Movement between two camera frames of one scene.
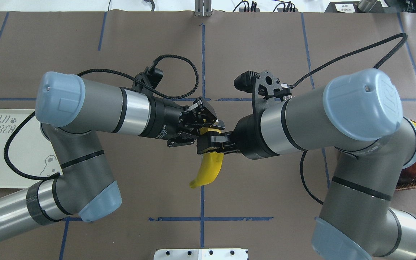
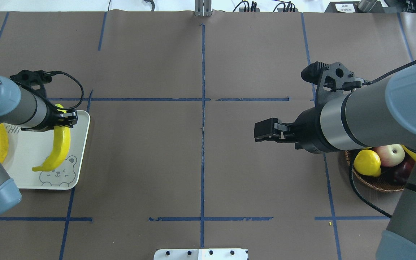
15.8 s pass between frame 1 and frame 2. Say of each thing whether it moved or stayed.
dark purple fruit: stayed
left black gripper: moved
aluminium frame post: stayed
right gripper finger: moved
